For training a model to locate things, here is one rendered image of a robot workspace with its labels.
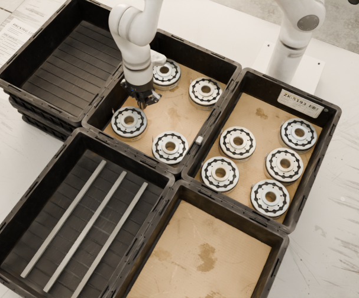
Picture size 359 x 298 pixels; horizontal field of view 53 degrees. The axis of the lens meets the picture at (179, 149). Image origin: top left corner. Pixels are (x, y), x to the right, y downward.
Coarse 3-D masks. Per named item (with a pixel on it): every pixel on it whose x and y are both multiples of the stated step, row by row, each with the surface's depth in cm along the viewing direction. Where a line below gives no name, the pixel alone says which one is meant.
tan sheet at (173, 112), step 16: (192, 80) 114; (176, 96) 111; (144, 112) 108; (160, 112) 108; (176, 112) 108; (192, 112) 109; (208, 112) 109; (160, 128) 106; (176, 128) 106; (192, 128) 106; (128, 144) 103; (144, 144) 103
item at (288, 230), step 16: (240, 80) 102; (272, 80) 102; (304, 96) 101; (336, 112) 98; (208, 128) 95; (192, 160) 91; (320, 160) 91; (208, 192) 87; (304, 192) 88; (240, 208) 85; (272, 224) 84
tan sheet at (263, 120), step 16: (240, 112) 109; (256, 112) 109; (272, 112) 109; (224, 128) 106; (256, 128) 107; (272, 128) 107; (320, 128) 107; (256, 144) 104; (272, 144) 104; (256, 160) 102; (304, 160) 102; (240, 176) 100; (256, 176) 100; (240, 192) 98; (288, 192) 98; (288, 208) 96
